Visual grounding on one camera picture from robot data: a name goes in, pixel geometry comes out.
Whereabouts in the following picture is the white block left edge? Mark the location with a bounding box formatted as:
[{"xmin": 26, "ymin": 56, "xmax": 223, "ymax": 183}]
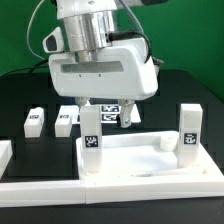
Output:
[{"xmin": 0, "ymin": 140, "xmax": 12, "ymax": 178}]

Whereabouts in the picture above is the white L-shaped fence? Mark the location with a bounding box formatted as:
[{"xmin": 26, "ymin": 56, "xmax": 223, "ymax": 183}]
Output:
[{"xmin": 0, "ymin": 179, "xmax": 224, "ymax": 207}]

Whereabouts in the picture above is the black cable on table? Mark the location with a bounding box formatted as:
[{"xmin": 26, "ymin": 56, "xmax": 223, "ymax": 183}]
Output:
[{"xmin": 0, "ymin": 59, "xmax": 51, "ymax": 77}]

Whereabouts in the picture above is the white desk top tray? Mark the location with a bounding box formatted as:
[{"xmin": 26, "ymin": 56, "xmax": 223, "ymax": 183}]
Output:
[{"xmin": 76, "ymin": 131, "xmax": 224, "ymax": 185}]

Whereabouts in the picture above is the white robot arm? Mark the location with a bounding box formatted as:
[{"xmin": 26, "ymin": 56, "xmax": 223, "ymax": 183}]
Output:
[{"xmin": 43, "ymin": 0, "xmax": 168, "ymax": 128}]

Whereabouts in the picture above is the white marker sheet with tags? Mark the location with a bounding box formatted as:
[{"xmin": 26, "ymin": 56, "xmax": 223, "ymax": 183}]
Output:
[{"xmin": 58, "ymin": 104, "xmax": 142, "ymax": 125}]

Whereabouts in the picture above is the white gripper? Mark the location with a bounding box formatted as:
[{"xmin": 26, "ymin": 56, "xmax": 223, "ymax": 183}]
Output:
[{"xmin": 49, "ymin": 38, "xmax": 158, "ymax": 128}]

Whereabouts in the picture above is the grey cable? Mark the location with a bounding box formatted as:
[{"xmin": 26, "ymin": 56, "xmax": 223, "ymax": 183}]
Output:
[{"xmin": 25, "ymin": 0, "xmax": 48, "ymax": 61}]

